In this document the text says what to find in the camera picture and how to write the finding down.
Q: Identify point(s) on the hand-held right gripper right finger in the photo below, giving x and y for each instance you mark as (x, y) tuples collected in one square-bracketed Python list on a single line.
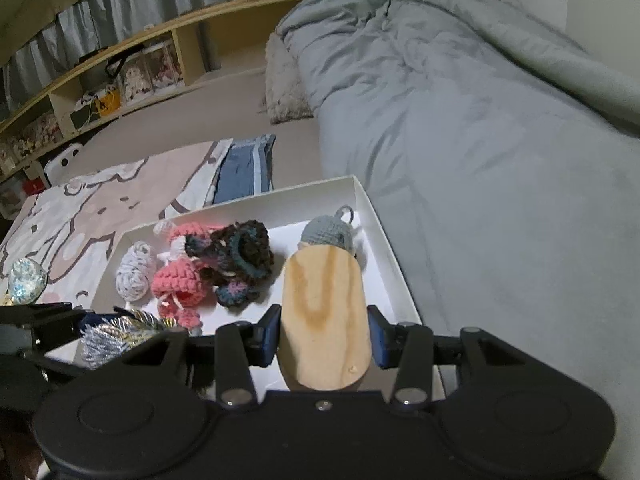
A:
[(377, 337)]

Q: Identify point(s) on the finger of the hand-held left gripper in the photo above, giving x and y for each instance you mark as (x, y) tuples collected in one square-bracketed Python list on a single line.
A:
[(50, 312), (65, 362)]

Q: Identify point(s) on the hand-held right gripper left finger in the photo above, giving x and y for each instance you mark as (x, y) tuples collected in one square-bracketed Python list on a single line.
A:
[(267, 335)]

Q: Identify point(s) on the oval wooden box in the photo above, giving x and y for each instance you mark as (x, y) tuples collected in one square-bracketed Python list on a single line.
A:
[(325, 320)]

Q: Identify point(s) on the dark multicolour crochet pouch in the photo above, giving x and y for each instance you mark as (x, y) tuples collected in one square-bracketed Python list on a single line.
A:
[(240, 255)]

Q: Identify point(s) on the white crochet pouch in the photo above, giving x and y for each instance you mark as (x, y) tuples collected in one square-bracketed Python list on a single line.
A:
[(134, 270)]

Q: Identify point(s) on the white cardboard box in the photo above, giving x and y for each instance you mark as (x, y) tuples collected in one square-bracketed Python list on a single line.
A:
[(282, 237)]

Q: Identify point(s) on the pink crochet pouch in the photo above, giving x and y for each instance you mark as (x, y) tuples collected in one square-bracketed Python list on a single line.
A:
[(177, 277)]

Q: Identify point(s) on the grey crochet toy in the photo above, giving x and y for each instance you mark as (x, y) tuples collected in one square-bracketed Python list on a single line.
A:
[(325, 232)]

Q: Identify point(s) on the pink and white crochet mushroom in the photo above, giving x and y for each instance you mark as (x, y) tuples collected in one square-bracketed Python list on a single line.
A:
[(186, 231)]

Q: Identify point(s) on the small white crochet ball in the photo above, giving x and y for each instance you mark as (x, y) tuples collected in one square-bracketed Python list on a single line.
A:
[(161, 228)]

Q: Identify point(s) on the cartoon printed blanket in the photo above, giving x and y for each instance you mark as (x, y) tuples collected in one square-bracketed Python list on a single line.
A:
[(100, 200)]

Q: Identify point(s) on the red box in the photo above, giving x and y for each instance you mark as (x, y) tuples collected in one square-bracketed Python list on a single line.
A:
[(34, 186)]

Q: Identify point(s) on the blue striped sheet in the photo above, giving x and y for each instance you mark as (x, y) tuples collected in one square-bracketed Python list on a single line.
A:
[(245, 170)]

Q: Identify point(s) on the bed with taupe sheet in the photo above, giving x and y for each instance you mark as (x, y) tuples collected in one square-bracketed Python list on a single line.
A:
[(200, 115)]

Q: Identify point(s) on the grey duvet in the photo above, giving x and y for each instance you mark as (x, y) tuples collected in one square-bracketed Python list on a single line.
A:
[(450, 110)]

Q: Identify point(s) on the clear doll display case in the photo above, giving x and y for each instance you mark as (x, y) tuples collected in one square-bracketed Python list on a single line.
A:
[(135, 80), (165, 65)]

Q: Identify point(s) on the fluffy beige pillow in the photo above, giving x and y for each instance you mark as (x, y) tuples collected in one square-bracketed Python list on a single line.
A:
[(285, 85)]

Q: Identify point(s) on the wooden headboard shelf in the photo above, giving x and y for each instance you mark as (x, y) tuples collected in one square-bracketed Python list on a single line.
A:
[(190, 42)]

